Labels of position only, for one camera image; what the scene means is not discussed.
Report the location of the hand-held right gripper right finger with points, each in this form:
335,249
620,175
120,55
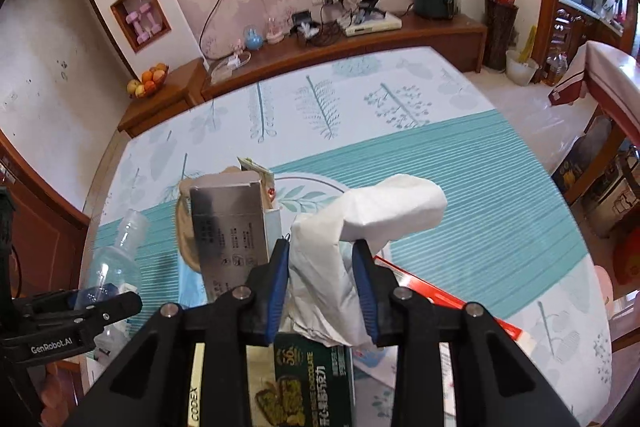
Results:
362,292

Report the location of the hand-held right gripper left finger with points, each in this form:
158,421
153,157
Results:
277,287

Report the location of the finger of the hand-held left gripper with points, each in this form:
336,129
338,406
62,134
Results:
115,307
95,296

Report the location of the clear plastic bottle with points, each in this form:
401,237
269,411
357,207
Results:
112,264

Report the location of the white plastic bag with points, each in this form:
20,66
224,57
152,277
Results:
320,267

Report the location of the silver carton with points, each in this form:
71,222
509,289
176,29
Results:
227,227

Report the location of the blue face mask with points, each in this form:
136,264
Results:
192,284

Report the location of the brown wooden door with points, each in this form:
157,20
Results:
45,247

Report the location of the dark green chocolate box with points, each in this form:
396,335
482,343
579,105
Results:
310,382

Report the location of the pale yellow carton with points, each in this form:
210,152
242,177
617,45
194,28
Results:
196,377

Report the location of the flat white and red carton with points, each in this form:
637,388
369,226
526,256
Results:
380,402

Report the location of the leaf-patterned teal tablecloth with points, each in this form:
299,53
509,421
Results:
475,217

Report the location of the bowl of fruit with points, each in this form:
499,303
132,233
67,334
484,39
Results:
147,82

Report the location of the dark cardboard box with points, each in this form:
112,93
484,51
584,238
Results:
570,172

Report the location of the blue globe ornament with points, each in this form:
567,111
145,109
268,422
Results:
254,41

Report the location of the pink ornament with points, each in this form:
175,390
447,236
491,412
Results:
275,34

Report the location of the white set-top box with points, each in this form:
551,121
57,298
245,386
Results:
375,27

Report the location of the steel cooking pot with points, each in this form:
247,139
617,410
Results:
612,202

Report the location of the red plastic stool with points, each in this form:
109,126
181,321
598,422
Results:
627,257

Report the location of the wooden television cabinet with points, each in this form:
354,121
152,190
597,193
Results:
440,34

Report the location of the white bucket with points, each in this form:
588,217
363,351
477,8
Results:
522,69

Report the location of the pink dumbbells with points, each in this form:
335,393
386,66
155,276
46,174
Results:
142,22

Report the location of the tall dark stand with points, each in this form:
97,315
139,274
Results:
500,32

